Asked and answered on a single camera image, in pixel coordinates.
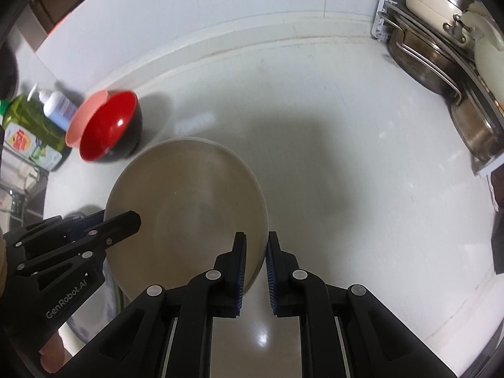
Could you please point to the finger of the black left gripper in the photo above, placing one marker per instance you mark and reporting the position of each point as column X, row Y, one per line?
column 115, row 230

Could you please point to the cream white bowl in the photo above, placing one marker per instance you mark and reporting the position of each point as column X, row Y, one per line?
column 192, row 196

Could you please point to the pink bowl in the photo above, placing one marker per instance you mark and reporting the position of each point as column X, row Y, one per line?
column 83, row 115

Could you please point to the red and black bowl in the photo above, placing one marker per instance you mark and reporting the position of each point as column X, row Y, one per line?
column 114, row 131

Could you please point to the white oval lid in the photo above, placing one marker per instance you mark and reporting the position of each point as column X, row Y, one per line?
column 488, row 51

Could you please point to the white kitchen shelf rack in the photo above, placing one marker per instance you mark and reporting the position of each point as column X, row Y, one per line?
column 470, row 83

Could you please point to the blue patterned white plate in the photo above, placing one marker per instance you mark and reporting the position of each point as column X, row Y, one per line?
column 97, row 312

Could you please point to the white blue pump bottle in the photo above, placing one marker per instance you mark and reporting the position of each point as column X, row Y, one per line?
column 57, row 107

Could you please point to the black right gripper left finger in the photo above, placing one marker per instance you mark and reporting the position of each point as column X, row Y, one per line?
column 167, row 332

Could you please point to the cream enamel pot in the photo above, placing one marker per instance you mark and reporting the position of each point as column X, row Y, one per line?
column 444, row 16

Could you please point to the person's hand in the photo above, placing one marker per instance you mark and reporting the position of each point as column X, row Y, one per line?
column 52, row 354

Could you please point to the steel pot with handle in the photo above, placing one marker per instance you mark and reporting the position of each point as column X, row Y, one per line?
column 422, row 59

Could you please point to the green plastic plate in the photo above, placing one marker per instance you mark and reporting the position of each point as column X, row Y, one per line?
column 120, row 299

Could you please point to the chrome sink faucet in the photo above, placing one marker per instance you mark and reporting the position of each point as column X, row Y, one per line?
column 22, row 196

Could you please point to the large steel pot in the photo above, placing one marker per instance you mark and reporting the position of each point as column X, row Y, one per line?
column 475, row 130

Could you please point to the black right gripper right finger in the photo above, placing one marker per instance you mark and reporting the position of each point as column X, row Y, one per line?
column 344, row 332

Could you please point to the green dish soap bottle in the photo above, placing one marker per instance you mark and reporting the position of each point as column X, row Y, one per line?
column 31, row 135

